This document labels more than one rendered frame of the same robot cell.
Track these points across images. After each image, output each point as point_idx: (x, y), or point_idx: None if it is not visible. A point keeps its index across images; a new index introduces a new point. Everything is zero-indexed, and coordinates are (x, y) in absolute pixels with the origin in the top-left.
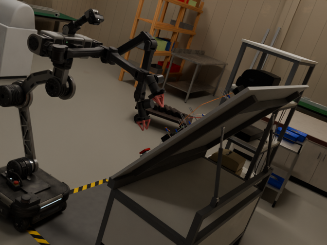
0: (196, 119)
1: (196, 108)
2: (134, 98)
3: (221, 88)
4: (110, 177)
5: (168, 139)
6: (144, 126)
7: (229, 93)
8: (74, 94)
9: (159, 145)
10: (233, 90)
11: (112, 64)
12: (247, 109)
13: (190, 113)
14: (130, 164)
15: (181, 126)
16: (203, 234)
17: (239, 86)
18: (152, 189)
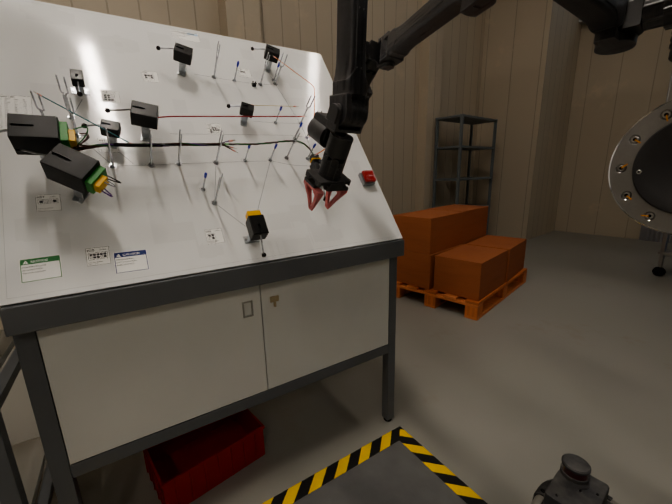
0: (305, 112)
1: (314, 93)
2: (363, 124)
3: (283, 53)
4: (402, 239)
5: (357, 137)
6: (315, 205)
7: (279, 60)
8: (609, 181)
9: (363, 150)
10: (279, 54)
11: (470, 15)
12: None
13: (314, 105)
14: (384, 197)
15: (295, 142)
16: None
17: (275, 47)
18: None
